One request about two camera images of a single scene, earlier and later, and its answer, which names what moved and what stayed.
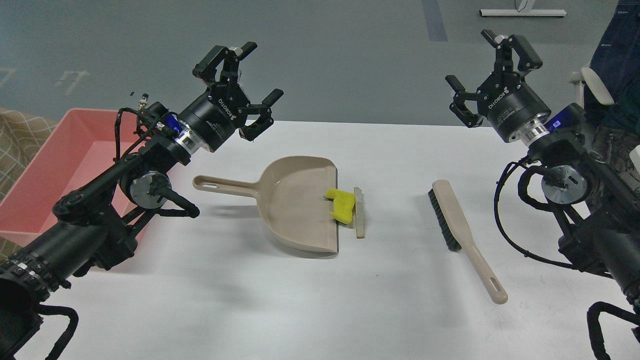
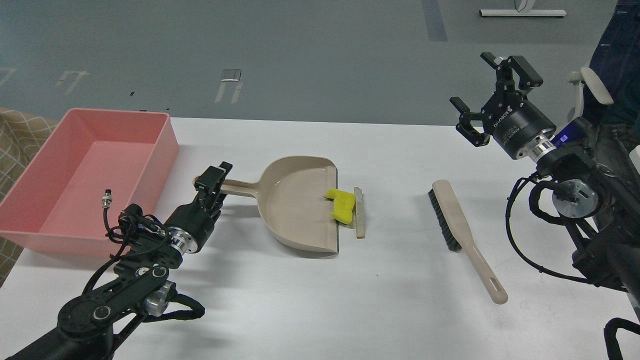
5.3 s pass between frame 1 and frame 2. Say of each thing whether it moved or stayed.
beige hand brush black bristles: stayed
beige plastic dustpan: stayed
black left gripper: moved
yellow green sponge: stayed
